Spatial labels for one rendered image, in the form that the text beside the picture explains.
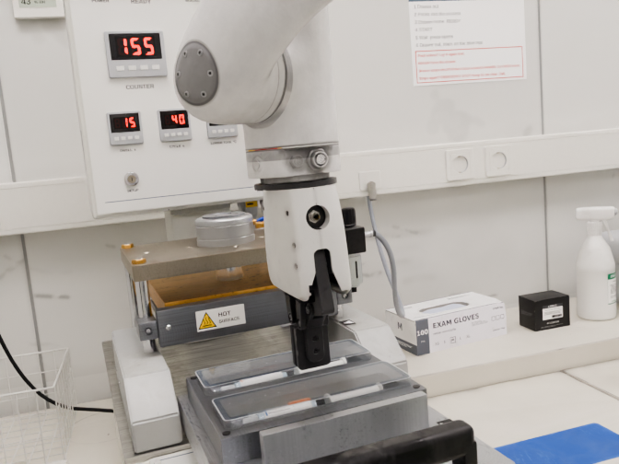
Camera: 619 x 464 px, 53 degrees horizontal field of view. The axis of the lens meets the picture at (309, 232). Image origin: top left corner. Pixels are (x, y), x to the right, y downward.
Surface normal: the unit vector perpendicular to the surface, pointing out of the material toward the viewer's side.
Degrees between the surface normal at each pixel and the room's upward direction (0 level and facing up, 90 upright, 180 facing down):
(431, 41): 90
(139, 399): 41
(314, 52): 90
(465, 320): 87
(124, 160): 90
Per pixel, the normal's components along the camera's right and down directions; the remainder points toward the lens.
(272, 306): 0.36, 0.10
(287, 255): -0.89, 0.15
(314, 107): 0.61, 0.08
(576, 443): -0.08, -0.99
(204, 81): -0.47, 0.30
